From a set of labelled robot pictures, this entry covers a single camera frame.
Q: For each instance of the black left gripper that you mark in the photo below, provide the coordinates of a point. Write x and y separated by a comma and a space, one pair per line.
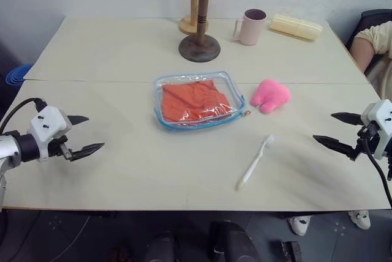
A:
58, 147

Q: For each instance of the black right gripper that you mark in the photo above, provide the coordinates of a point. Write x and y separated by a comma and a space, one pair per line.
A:
369, 138

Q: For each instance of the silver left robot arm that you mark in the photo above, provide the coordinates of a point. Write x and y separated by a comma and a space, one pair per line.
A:
9, 148

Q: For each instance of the clear pouch with orange cloth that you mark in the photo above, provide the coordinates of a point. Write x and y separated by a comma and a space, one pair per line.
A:
236, 96

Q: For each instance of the orange cloth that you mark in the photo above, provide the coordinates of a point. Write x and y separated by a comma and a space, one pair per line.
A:
190, 99

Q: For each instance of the pink fluffy plush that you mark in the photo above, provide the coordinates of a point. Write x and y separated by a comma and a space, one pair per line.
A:
272, 93

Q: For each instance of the blue round stacked object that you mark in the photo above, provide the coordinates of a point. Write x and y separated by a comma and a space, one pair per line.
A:
18, 75

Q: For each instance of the white sneaker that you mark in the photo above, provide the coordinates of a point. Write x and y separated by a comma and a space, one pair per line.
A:
359, 219
300, 225

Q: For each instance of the white toothbrush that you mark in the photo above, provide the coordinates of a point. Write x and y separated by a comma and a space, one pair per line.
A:
255, 161

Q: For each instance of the person's cream shirt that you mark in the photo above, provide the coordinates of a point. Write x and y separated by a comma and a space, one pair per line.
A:
382, 34

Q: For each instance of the black chair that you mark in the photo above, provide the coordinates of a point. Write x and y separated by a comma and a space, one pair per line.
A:
373, 16

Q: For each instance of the small black floor object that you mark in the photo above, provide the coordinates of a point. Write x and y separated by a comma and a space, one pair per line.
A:
290, 251

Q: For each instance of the pink mug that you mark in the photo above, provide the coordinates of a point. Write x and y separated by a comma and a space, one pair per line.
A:
252, 29

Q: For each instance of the dark rounded shape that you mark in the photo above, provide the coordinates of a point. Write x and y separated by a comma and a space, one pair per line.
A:
160, 248
232, 243

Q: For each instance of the dark wooden hat stand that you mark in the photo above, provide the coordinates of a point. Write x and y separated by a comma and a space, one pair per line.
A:
200, 23

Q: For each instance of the light wooden mug tree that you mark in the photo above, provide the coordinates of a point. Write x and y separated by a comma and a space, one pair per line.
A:
193, 11

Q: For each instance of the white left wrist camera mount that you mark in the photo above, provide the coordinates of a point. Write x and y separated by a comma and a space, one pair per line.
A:
46, 121

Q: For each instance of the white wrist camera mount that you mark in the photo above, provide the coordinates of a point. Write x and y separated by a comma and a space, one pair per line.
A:
46, 121
382, 112

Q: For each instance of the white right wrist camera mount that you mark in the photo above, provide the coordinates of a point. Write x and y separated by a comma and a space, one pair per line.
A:
382, 112

